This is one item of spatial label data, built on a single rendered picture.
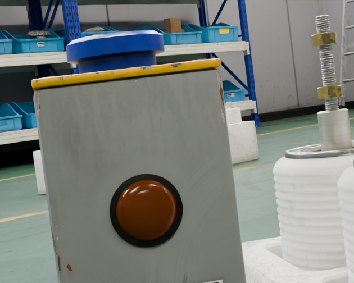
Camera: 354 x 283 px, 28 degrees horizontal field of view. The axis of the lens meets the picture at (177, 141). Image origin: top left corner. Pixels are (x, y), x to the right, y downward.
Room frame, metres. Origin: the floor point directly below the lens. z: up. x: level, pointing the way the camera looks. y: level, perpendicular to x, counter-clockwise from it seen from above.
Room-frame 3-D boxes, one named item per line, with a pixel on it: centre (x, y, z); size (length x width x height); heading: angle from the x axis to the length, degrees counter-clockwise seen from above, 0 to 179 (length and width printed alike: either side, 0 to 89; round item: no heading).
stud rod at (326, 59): (0.51, -0.11, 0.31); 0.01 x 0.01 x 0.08
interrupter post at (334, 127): (0.51, -0.11, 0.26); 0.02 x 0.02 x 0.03
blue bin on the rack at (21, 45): (5.37, 1.03, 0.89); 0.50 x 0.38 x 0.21; 39
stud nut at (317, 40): (0.51, -0.11, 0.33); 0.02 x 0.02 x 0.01; 7
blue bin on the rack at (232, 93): (6.48, -0.39, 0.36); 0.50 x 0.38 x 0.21; 38
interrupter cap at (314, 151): (0.51, -0.11, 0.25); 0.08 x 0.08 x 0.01
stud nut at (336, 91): (0.51, -0.11, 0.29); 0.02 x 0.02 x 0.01; 7
